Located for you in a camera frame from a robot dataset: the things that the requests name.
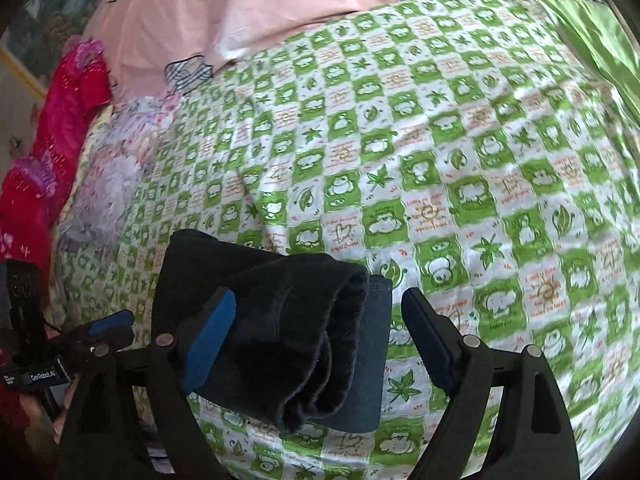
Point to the red sparkly cloth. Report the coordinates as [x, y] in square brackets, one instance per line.
[65, 110]

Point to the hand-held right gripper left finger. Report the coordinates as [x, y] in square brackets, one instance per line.
[210, 340]

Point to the plain green cloth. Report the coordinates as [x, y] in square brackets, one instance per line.
[600, 50]

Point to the pale floral cloth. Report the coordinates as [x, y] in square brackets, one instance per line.
[115, 180]

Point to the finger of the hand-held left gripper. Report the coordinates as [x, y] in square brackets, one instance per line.
[112, 322]

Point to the framed wall picture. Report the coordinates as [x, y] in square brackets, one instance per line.
[55, 15]

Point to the green checkered bedsheet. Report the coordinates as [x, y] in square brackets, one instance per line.
[400, 135]

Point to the dark navy pants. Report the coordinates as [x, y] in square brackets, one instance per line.
[300, 340]

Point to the pink quilt with plaid hearts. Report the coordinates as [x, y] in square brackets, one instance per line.
[250, 5]

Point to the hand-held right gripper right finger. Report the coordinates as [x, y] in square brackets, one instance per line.
[427, 332]

